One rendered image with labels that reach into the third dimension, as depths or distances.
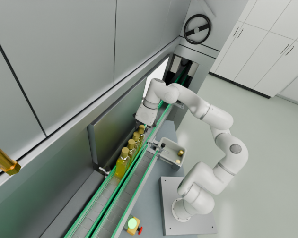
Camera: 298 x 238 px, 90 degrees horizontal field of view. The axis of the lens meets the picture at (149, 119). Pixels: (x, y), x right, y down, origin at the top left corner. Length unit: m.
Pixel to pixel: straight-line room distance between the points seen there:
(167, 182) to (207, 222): 0.32
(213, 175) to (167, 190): 0.41
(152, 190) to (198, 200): 0.41
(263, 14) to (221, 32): 2.81
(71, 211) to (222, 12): 1.58
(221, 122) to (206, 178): 0.26
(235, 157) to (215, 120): 0.17
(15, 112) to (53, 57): 0.14
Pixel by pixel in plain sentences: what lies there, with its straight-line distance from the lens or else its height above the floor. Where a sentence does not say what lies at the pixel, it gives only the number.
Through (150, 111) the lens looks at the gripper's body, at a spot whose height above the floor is 1.29.
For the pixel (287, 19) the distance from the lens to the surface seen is 4.31.
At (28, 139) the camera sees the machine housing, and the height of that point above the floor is 1.44.
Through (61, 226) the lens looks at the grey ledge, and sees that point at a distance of 0.95.
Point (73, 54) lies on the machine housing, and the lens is 0.44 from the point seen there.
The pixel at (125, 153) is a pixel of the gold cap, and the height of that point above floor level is 1.16.
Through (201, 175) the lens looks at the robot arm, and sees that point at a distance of 0.75.
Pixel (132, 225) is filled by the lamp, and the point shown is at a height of 0.85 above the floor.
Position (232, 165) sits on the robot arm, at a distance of 0.74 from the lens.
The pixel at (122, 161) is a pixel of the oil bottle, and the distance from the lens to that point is 0.79.
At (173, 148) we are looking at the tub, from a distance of 1.27.
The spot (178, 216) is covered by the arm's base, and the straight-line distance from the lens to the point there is 1.06.
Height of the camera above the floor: 1.79
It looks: 46 degrees down
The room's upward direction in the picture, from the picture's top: 17 degrees clockwise
